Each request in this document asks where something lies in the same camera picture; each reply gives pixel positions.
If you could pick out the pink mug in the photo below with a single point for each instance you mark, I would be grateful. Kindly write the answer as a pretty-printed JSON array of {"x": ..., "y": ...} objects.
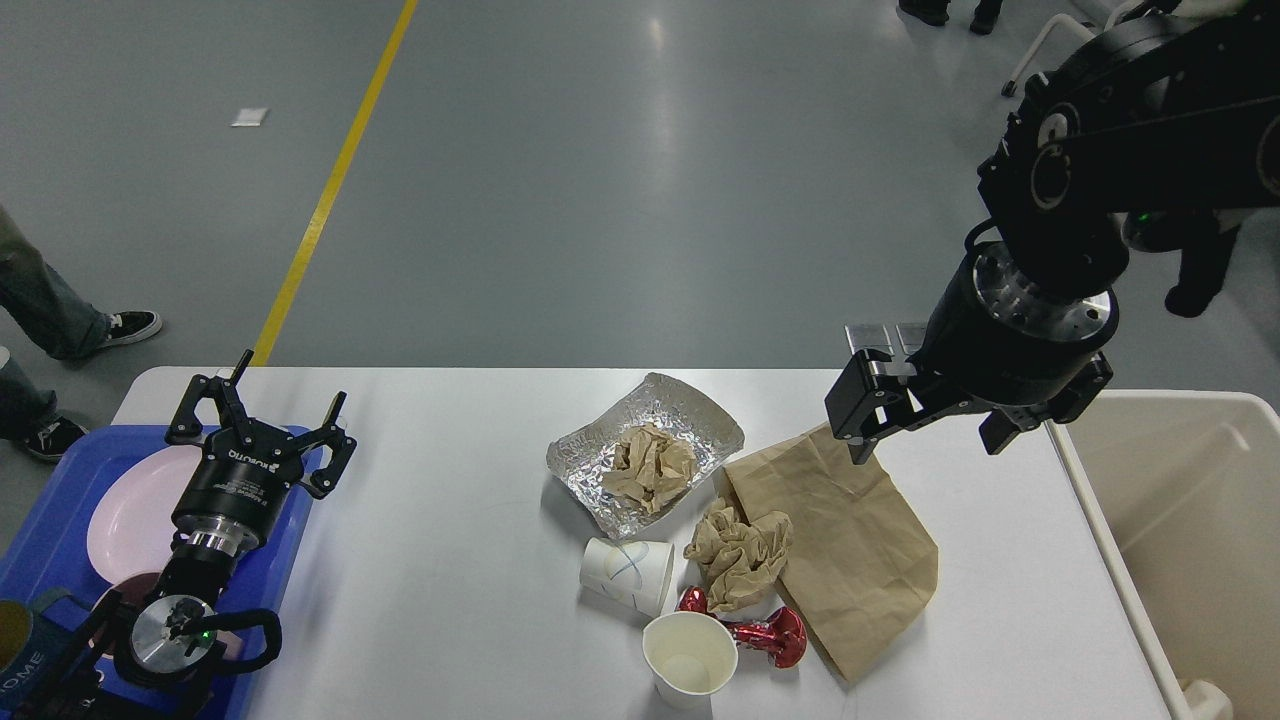
[{"x": 134, "y": 590}]

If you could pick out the white paper cup upright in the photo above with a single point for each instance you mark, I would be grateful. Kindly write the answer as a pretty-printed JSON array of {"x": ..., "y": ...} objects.
[{"x": 691, "y": 656}]

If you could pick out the crumpled brown paper in foil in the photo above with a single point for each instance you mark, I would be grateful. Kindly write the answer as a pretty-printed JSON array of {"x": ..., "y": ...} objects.
[{"x": 651, "y": 467}]

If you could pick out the red foil wrapper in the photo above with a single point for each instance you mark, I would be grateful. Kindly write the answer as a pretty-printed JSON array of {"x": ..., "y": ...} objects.
[{"x": 782, "y": 635}]

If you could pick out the beige plastic bin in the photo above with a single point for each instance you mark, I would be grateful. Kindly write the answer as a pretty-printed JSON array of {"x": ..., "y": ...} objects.
[{"x": 1181, "y": 491}]

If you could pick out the brown paper bag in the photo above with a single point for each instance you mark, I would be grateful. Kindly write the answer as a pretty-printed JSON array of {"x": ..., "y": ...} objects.
[{"x": 862, "y": 567}]

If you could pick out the brown paper ball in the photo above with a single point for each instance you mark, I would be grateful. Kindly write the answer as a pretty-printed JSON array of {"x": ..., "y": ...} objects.
[{"x": 739, "y": 560}]

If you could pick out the person's near leg and shoe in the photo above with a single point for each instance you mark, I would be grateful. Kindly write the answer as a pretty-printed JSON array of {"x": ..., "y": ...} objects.
[{"x": 30, "y": 417}]

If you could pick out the right metal floor socket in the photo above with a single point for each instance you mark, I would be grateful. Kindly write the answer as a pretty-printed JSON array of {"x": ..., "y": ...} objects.
[{"x": 911, "y": 337}]

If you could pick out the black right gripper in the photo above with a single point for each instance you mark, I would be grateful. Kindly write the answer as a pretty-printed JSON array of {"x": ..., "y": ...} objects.
[{"x": 997, "y": 335}]

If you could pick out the white office chair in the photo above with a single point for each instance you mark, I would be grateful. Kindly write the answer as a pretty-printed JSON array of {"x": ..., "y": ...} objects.
[{"x": 1081, "y": 30}]

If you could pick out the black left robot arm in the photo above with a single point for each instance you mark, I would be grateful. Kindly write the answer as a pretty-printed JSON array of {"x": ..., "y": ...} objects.
[{"x": 213, "y": 611}]

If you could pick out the left metal floor socket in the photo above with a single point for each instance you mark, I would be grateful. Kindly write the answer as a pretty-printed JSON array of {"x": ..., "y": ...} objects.
[{"x": 877, "y": 337}]

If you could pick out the white paper scrap on floor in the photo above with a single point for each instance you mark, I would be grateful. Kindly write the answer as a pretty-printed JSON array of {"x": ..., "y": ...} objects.
[{"x": 249, "y": 117}]

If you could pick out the dark blue mug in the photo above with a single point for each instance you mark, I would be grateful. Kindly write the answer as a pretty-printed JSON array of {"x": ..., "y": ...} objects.
[{"x": 31, "y": 642}]

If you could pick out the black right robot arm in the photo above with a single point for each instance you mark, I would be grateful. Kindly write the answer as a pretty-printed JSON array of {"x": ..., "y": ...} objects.
[{"x": 1159, "y": 134}]

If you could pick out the aluminium foil tray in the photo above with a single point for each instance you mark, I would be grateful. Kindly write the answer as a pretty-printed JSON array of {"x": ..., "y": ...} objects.
[{"x": 582, "y": 458}]

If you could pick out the patterned paper cup lying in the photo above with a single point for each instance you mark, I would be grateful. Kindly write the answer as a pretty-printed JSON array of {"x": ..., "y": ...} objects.
[{"x": 636, "y": 573}]

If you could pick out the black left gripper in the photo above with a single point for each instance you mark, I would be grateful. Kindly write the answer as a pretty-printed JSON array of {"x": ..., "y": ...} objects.
[{"x": 238, "y": 485}]

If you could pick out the metal floor socket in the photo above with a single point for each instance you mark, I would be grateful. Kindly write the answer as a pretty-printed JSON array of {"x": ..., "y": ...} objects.
[
  {"x": 911, "y": 337},
  {"x": 877, "y": 337}
]

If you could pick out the pink plate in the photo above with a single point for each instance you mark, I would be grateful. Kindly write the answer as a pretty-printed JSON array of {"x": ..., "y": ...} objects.
[{"x": 131, "y": 530}]

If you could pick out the person's leg and shoe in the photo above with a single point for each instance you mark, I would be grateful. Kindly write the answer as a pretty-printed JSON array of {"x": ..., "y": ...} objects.
[
  {"x": 30, "y": 417},
  {"x": 52, "y": 314}
]

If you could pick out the person's far leg and shoe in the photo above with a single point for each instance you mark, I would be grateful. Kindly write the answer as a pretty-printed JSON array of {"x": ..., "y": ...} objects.
[{"x": 52, "y": 314}]

